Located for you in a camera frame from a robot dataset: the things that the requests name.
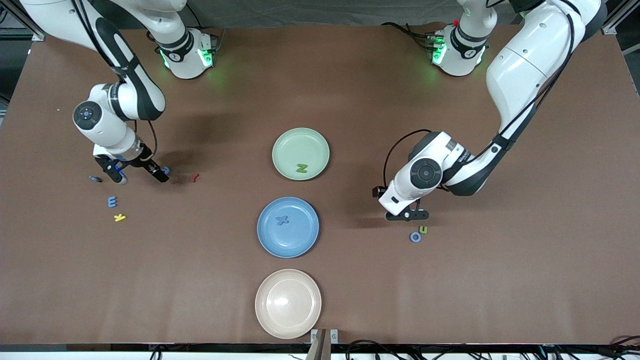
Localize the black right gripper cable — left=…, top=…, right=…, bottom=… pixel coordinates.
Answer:
left=70, top=0, right=158, bottom=157

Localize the black base cable bundle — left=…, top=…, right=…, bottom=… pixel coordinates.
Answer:
left=381, top=21, right=436, bottom=51

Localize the green plate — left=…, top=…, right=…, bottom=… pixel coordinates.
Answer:
left=271, top=127, right=331, bottom=181

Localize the blue plate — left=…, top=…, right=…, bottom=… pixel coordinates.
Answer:
left=256, top=196, right=320, bottom=259

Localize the metal bracket with post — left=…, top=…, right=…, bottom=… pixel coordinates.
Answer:
left=306, top=328, right=339, bottom=360

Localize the grey backdrop cloth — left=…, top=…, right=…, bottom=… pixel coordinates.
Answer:
left=185, top=0, right=463, bottom=29

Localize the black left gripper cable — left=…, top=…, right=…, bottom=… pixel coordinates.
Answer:
left=382, top=12, right=576, bottom=191

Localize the beige plate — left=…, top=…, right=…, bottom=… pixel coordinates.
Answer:
left=254, top=268, right=322, bottom=340

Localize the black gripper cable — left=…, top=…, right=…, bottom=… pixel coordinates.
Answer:
left=382, top=12, right=576, bottom=191
left=70, top=0, right=158, bottom=157

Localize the aluminium frame profile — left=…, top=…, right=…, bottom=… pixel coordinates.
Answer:
left=602, top=0, right=640, bottom=36
left=0, top=0, right=47, bottom=42

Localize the brown table cover sheet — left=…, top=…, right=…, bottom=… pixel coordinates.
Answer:
left=0, top=22, right=640, bottom=346

